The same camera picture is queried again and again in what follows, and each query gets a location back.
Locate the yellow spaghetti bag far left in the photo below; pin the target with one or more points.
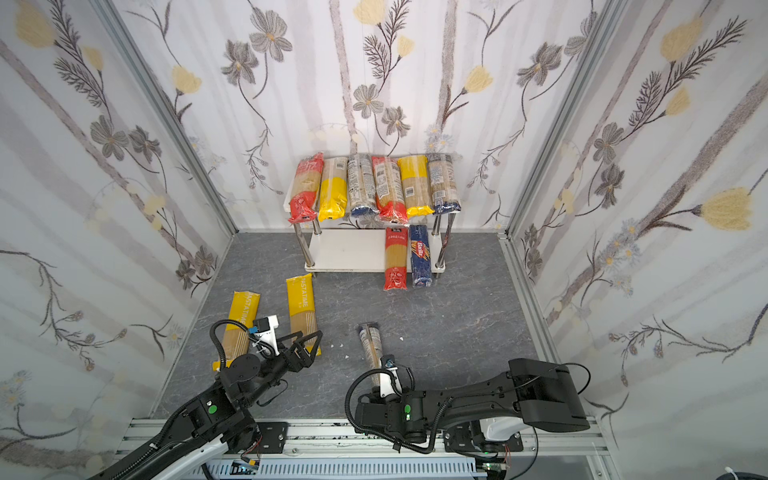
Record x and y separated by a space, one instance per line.
235 341

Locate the yellow-end spaghetti bag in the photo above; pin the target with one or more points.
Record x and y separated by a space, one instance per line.
416 185

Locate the clear spaghetti bag blue end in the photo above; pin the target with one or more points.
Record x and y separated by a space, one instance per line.
361 186

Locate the dark blue clear spaghetti bag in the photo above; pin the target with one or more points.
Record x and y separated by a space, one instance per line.
445 197

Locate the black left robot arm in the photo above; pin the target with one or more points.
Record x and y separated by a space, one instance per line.
217 420

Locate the white slotted cable duct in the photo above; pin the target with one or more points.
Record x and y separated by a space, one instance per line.
350 468

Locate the brown and yellow spaghetti pack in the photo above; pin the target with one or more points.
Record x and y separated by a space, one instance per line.
332 199

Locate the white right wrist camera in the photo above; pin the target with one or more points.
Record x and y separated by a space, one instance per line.
389 383

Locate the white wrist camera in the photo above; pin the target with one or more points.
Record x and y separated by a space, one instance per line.
263 336
389 383

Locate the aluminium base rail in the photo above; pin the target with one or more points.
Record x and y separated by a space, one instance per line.
336 438

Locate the red spaghetti bag with label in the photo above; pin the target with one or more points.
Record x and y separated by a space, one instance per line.
389 192

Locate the red clear spaghetti bag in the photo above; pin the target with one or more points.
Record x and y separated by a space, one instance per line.
306 185

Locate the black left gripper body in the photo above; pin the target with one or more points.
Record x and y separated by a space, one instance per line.
291 352

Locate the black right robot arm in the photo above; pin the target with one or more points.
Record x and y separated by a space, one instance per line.
541 394

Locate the yellow Pastatime spaghetti bag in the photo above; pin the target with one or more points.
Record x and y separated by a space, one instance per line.
301 304

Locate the dark blue Barilla pasta box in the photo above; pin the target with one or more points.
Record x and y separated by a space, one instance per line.
421 269

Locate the white two-tier shelf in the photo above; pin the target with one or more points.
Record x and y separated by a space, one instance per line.
362 251

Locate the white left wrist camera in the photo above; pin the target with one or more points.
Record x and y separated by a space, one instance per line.
263 336

